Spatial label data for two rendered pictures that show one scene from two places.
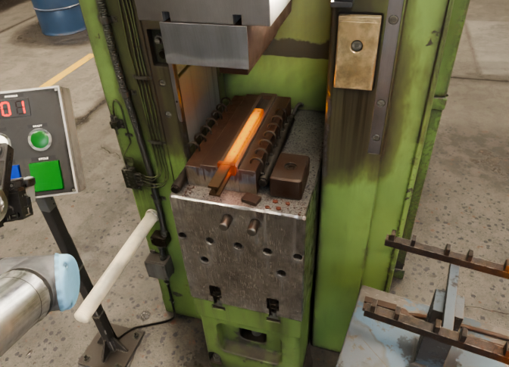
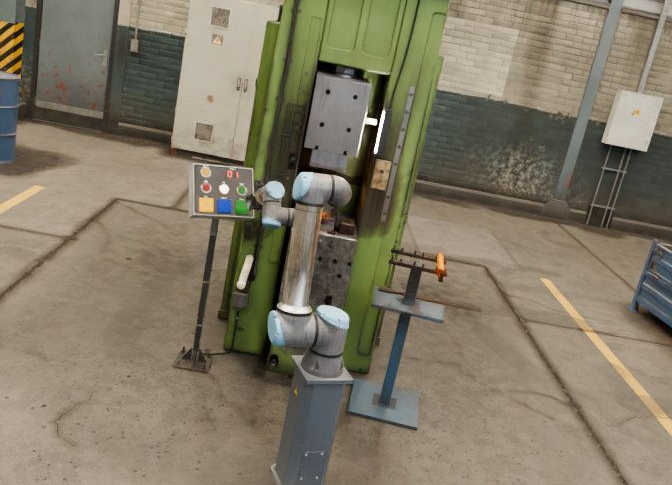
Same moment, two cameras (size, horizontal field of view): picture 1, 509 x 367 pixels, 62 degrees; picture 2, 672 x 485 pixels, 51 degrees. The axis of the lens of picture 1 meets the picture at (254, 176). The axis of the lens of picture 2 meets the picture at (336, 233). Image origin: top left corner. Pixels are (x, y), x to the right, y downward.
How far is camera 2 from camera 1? 3.07 m
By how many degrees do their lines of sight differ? 29
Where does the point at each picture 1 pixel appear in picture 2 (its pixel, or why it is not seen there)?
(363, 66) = (383, 179)
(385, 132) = (388, 211)
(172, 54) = (313, 162)
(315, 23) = (351, 166)
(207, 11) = (334, 148)
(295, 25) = not seen: hidden behind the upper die
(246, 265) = (320, 272)
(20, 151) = (232, 194)
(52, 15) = not seen: outside the picture
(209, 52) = (330, 163)
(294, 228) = (351, 246)
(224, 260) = not seen: hidden behind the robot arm
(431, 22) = (408, 167)
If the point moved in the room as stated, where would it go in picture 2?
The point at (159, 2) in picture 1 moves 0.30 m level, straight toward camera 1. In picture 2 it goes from (315, 142) to (342, 155)
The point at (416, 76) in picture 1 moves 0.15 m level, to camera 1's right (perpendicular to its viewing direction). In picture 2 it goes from (402, 187) to (425, 189)
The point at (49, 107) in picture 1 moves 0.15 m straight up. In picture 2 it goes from (247, 177) to (252, 150)
